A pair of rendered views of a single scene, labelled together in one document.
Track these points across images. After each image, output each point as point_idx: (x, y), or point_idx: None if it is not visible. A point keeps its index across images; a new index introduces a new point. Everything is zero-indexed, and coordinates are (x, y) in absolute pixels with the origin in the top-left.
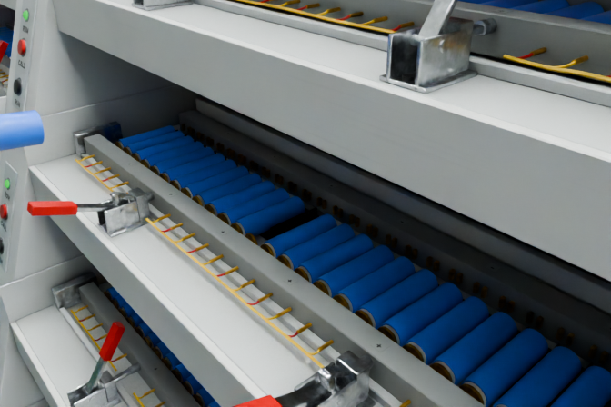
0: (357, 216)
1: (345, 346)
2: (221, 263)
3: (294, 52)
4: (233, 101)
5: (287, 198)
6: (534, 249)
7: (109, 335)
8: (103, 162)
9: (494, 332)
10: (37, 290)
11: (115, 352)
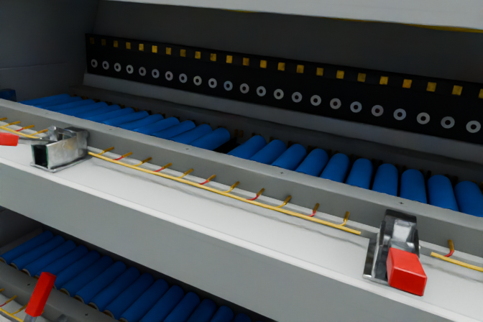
0: (277, 136)
1: (365, 213)
2: (191, 176)
3: None
4: None
5: (211, 131)
6: (428, 134)
7: (38, 288)
8: (8, 118)
9: (449, 186)
10: None
11: (24, 313)
